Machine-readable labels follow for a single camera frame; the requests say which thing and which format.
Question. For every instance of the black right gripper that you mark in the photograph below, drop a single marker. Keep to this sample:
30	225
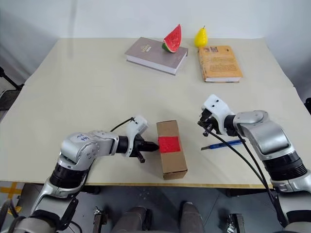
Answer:
207	120

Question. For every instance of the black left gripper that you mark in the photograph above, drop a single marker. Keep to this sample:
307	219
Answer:
137	146

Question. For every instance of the brown cardboard box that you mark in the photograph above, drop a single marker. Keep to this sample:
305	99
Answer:
172	162

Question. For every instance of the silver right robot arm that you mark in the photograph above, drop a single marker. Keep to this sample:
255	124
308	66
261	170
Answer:
267	136

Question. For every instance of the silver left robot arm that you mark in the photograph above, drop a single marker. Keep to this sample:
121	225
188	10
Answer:
80	148

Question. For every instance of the red tape patch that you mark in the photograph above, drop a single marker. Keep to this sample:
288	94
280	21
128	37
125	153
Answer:
168	144

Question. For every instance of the orange paperback book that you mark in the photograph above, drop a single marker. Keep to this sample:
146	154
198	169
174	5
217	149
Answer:
221	63

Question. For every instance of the dark rounded shape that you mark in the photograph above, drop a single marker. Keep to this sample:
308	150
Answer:
133	221
193	218

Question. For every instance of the grey hardcover book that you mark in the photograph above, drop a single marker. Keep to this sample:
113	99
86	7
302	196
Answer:
150	54

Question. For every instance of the yellow pear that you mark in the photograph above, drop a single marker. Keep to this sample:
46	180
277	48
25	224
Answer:
201	37

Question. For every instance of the red watermelon slice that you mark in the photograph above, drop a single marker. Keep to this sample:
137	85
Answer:
173	38

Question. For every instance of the black object at room edge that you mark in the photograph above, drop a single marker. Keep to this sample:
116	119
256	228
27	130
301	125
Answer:
308	104

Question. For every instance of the black stand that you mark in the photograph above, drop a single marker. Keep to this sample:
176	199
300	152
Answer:
8	97

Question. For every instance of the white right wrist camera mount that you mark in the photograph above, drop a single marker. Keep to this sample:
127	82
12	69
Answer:
218	106

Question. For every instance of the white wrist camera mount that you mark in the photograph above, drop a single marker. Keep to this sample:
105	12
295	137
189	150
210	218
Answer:
218	106
138	123

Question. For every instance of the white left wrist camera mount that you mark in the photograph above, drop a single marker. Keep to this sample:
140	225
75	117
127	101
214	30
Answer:
138	123

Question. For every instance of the metal bracket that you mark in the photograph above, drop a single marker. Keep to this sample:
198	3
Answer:
235	223
100	221

